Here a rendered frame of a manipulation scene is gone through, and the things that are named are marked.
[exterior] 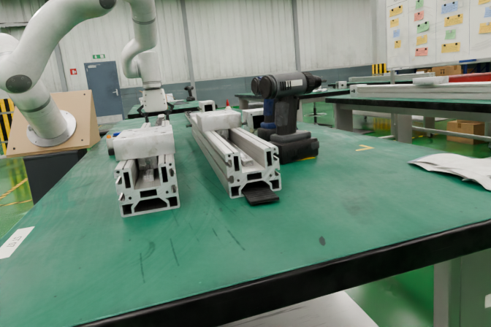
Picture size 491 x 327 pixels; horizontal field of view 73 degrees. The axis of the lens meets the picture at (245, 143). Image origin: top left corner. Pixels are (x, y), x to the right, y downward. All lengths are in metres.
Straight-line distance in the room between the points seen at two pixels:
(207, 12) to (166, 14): 1.44
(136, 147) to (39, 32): 0.70
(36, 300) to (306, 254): 0.30
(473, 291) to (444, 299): 0.05
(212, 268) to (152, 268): 0.07
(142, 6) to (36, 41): 0.36
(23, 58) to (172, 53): 11.31
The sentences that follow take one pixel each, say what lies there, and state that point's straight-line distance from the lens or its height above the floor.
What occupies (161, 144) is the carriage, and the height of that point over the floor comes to 0.89.
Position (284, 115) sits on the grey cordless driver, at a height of 0.90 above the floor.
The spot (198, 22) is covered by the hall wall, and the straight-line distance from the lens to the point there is 12.76.
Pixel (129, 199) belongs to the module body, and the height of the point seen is 0.81.
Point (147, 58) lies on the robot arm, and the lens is 1.53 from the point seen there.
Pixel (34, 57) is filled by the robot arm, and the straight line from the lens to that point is 1.28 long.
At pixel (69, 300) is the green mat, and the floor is 0.78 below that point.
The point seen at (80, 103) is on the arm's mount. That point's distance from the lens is 1.67.
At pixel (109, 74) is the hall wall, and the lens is 12.45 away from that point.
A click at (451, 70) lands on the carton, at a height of 0.87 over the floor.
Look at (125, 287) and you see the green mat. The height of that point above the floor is 0.78.
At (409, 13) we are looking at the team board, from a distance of 4.35.
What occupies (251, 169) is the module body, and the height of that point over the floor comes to 0.82.
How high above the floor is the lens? 0.99
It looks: 10 degrees down
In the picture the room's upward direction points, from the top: 6 degrees counter-clockwise
